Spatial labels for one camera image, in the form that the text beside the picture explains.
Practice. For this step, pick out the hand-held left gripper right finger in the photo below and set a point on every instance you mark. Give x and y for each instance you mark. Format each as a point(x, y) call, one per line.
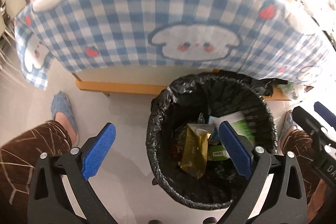
point(236, 150)

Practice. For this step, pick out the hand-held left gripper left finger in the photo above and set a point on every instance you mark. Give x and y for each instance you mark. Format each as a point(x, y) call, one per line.
point(99, 150)

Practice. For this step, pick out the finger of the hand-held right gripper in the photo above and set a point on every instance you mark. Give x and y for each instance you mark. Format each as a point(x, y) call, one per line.
point(305, 119)
point(324, 111)

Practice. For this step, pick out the blue white milk carton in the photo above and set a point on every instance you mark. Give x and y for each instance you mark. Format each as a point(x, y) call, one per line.
point(214, 134)

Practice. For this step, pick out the trash bin with black bag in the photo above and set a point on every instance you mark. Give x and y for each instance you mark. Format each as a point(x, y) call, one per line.
point(162, 119)

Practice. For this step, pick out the person's right hand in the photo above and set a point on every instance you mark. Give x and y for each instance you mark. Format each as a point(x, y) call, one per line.
point(317, 197)

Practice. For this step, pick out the person's right blue slipper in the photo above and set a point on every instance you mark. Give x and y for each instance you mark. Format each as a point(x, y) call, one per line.
point(287, 119)

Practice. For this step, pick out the person's blue slipper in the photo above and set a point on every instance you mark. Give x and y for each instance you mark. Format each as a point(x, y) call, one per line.
point(287, 119)
point(61, 108)

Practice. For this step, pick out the green packet with barcode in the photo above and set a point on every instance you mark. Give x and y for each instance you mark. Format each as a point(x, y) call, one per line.
point(216, 153)

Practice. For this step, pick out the person's right leg brown pants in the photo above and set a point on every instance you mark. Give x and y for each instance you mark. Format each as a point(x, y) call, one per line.
point(299, 145)

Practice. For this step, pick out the person's leg brown pants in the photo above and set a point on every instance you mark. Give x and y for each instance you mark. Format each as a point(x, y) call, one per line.
point(299, 145)
point(26, 161)

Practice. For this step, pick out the plastic bag with green contents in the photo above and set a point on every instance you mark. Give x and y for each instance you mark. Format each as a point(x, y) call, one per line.
point(291, 90)

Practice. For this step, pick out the white green carton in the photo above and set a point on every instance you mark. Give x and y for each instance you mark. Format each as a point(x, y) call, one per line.
point(236, 117)

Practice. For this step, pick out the gold foil wrapper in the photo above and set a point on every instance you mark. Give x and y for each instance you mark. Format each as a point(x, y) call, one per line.
point(195, 150)

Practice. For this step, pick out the person's left blue slipper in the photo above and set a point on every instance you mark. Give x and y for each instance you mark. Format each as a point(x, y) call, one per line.
point(61, 108)

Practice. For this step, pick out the person's left leg brown pants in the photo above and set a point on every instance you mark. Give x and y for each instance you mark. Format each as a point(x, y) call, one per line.
point(26, 161)

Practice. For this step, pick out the blue checkered cartoon tablecloth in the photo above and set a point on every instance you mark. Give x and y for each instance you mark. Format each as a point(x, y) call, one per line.
point(131, 16)

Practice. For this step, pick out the wooden table frame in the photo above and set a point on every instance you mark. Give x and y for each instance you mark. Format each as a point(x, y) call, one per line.
point(118, 87)

